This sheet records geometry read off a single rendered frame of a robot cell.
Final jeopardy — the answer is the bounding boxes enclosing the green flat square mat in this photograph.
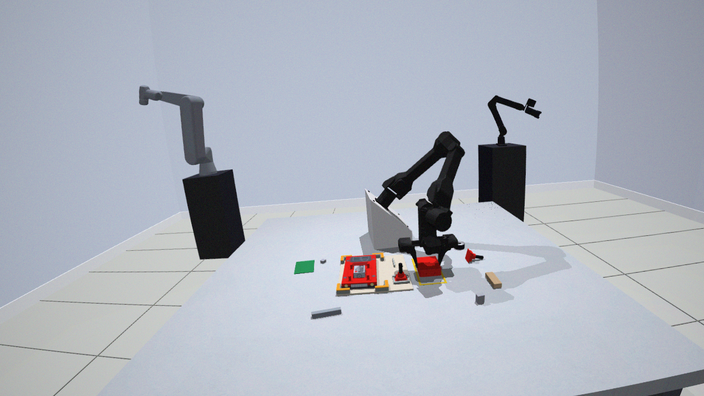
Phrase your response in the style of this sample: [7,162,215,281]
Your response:
[294,260,315,274]

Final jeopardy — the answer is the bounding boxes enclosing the tan wooden block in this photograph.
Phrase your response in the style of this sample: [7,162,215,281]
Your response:
[485,272,502,288]

